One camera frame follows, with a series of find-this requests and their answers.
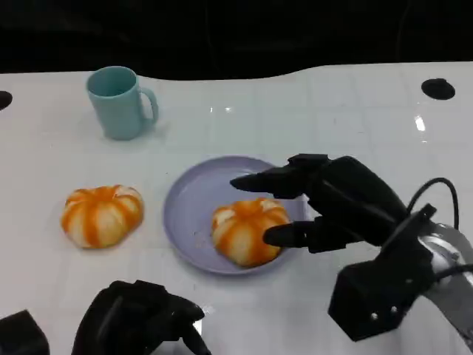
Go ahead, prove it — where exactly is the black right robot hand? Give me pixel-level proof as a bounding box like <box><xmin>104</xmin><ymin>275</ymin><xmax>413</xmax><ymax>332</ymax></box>
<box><xmin>229</xmin><ymin>153</ymin><xmax>411</xmax><ymax>254</ymax></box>

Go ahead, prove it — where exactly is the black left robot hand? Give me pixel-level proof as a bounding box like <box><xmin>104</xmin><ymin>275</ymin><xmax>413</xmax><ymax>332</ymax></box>
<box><xmin>72</xmin><ymin>280</ymin><xmax>212</xmax><ymax>355</ymax></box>

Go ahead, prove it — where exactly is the orange white toy bread roll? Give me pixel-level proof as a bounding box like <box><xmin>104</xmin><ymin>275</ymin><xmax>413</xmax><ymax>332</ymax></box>
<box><xmin>61</xmin><ymin>184</ymin><xmax>145</xmax><ymax>249</ymax></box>
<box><xmin>211</xmin><ymin>197</ymin><xmax>291</xmax><ymax>268</ymax></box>

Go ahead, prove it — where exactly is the lilac plate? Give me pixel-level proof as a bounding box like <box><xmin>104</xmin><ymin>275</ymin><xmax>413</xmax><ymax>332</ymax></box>
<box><xmin>163</xmin><ymin>155</ymin><xmax>310</xmax><ymax>276</ymax></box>

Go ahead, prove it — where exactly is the pale green mug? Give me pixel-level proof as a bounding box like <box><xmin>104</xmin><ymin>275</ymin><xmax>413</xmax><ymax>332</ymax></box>
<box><xmin>86</xmin><ymin>66</ymin><xmax>160</xmax><ymax>141</ymax></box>

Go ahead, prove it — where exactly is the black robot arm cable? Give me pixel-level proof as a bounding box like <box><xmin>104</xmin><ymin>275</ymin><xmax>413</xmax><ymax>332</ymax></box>
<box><xmin>405</xmin><ymin>177</ymin><xmax>460</xmax><ymax>231</ymax></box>

